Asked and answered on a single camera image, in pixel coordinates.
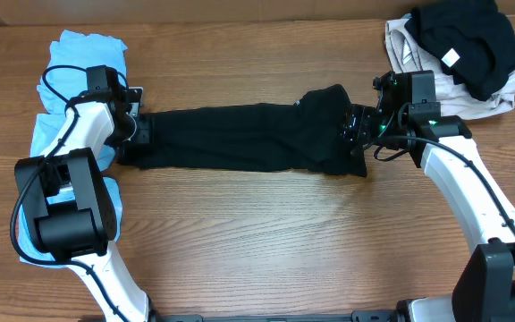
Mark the black polo shirt with logo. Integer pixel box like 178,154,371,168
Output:
118,84,367,177

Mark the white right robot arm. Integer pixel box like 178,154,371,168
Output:
342,71,515,321

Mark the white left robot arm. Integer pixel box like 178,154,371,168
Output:
10,65,159,321

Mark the folded beige garment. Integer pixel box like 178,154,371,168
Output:
384,18,515,120

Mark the light blue t-shirt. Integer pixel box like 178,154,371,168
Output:
18,30,128,261

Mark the folded black garment with tag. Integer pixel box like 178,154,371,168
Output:
405,1,515,101

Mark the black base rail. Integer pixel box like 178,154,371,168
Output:
148,309,408,322

